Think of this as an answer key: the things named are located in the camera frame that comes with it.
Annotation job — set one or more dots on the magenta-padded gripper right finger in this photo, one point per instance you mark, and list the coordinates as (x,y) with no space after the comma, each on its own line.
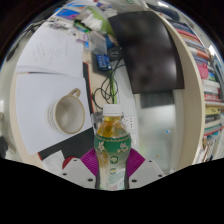
(148,171)

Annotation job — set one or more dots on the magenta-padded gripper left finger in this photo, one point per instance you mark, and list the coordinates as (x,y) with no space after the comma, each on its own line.
(78,171)

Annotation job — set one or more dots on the black computer monitor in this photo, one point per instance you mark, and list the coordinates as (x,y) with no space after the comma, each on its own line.
(150,50)

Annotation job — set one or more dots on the small blue electronic device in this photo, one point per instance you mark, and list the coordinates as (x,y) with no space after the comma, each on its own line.
(103,62)

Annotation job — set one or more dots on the dark rectangular panel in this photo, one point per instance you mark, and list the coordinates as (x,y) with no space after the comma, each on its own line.
(156,100)

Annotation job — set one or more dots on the blue printed box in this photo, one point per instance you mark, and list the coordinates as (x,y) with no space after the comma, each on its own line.
(68,13)

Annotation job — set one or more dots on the green-labelled clear drink bottle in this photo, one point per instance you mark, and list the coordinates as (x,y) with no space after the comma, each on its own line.
(111,146)

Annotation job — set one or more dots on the white paper napkin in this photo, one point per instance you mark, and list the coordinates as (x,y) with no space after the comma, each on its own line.
(53,163)

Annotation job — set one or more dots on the white tissue pack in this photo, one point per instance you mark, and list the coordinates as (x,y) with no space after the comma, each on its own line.
(92,22)

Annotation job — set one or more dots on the clear plastic box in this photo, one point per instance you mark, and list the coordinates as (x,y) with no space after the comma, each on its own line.
(97,42)

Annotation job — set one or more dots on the wall shelf with books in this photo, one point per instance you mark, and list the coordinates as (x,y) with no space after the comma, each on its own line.
(196,100)

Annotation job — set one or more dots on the written white paper sheet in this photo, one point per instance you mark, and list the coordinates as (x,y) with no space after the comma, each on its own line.
(50,50)

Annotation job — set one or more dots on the grey metal laptop stand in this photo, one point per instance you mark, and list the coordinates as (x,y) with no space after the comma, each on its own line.
(95,118)

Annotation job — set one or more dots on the blank white paper sheet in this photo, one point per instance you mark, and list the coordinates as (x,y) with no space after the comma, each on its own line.
(33,110)

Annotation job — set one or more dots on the white wall socket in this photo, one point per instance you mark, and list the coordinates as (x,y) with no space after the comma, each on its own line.
(129,122)

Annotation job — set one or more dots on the ceiling light panels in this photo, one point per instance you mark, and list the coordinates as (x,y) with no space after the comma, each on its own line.
(162,4)

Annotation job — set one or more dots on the cream ceramic mug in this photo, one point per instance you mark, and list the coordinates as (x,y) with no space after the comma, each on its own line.
(68,115)

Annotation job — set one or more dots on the black desk mat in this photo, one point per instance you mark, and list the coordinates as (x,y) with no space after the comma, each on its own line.
(73,143)

